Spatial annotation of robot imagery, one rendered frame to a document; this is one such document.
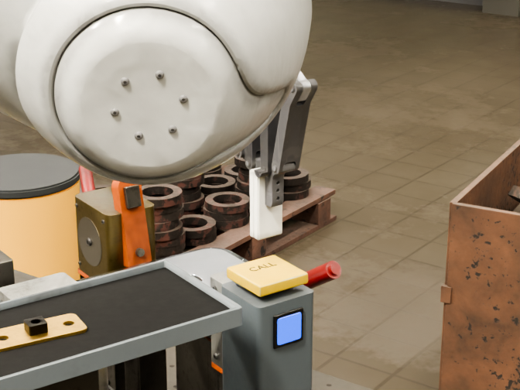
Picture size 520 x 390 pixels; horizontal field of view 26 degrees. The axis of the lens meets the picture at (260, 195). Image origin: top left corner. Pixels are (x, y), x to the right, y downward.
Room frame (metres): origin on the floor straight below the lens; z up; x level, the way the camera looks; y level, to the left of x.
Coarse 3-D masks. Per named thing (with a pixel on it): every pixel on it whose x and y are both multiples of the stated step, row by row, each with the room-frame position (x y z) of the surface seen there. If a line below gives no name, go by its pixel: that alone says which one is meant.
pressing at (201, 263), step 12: (192, 252) 1.47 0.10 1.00; (204, 252) 1.47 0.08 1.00; (216, 252) 1.47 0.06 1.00; (228, 252) 1.48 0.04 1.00; (144, 264) 1.43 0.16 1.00; (180, 264) 1.43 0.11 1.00; (192, 264) 1.43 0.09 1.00; (204, 264) 1.43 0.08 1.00; (216, 264) 1.43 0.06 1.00; (228, 264) 1.43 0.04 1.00; (96, 276) 1.39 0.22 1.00; (204, 276) 1.39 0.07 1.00
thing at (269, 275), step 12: (240, 264) 1.05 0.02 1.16; (252, 264) 1.05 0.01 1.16; (264, 264) 1.05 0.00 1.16; (276, 264) 1.05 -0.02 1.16; (288, 264) 1.05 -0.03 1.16; (228, 276) 1.04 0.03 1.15; (240, 276) 1.03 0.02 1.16; (252, 276) 1.02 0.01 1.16; (264, 276) 1.02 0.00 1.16; (276, 276) 1.02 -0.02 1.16; (288, 276) 1.02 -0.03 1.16; (300, 276) 1.03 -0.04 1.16; (252, 288) 1.01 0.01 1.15; (264, 288) 1.00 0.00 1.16; (276, 288) 1.01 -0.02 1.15; (288, 288) 1.02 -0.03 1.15
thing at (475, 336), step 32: (512, 160) 3.06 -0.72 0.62; (480, 192) 2.80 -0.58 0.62; (512, 192) 2.75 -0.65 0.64; (480, 224) 2.58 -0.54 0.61; (512, 224) 2.55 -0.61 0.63; (448, 256) 2.63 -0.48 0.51; (480, 256) 2.58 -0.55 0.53; (512, 256) 2.54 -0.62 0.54; (448, 288) 2.61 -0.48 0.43; (480, 288) 2.58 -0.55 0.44; (512, 288) 2.54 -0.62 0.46; (448, 320) 2.62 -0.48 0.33; (480, 320) 2.58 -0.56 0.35; (512, 320) 2.54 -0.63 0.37; (448, 352) 2.61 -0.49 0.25; (480, 352) 2.57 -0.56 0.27; (512, 352) 2.53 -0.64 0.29; (448, 384) 2.61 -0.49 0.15; (480, 384) 2.57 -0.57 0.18; (512, 384) 2.53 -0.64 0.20
